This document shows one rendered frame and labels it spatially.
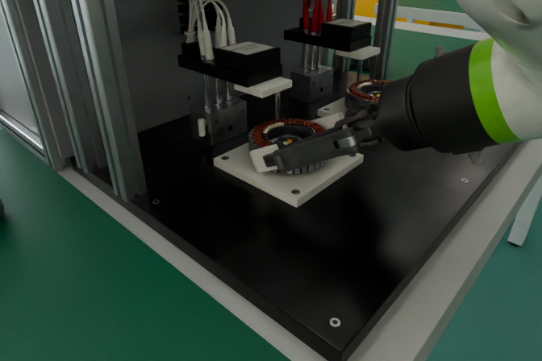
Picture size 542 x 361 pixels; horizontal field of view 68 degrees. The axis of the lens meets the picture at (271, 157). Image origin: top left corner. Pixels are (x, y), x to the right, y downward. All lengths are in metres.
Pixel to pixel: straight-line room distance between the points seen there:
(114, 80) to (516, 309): 1.41
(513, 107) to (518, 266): 1.43
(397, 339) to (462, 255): 0.15
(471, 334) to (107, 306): 1.20
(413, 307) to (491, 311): 1.13
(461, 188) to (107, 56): 0.45
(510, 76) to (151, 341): 0.36
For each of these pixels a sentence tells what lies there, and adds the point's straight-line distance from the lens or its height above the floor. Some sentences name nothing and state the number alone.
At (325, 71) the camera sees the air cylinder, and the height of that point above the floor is 0.82.
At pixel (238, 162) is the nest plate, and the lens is 0.55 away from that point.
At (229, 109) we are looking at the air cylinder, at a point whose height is 0.82.
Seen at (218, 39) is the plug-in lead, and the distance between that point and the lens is 0.62.
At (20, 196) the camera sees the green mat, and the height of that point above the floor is 0.75.
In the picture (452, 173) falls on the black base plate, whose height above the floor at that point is 0.77.
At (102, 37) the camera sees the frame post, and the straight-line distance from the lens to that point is 0.45.
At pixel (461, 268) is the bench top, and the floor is 0.75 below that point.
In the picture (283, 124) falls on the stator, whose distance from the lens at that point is 0.58.
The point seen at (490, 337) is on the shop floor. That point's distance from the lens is 1.48.
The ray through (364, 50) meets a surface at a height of 0.88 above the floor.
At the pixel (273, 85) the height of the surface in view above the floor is 0.88.
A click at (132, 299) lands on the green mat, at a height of 0.75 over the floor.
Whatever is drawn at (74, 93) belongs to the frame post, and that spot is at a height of 0.88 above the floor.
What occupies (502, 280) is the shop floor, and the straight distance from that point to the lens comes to 1.68.
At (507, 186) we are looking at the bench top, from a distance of 0.65.
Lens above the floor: 1.05
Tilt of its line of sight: 29 degrees down
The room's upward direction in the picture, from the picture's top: straight up
